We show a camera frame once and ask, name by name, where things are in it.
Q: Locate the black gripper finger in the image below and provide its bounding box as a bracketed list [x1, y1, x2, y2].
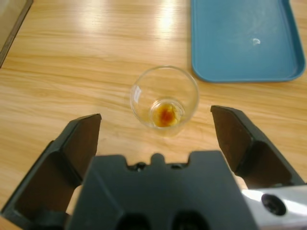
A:
[1, 113, 102, 227]
[210, 106, 307, 189]

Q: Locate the clear drinking glass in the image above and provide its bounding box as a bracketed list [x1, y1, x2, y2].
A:
[130, 66, 200, 137]

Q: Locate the blue plastic tray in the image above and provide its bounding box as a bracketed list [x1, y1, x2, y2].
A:
[190, 0, 306, 84]

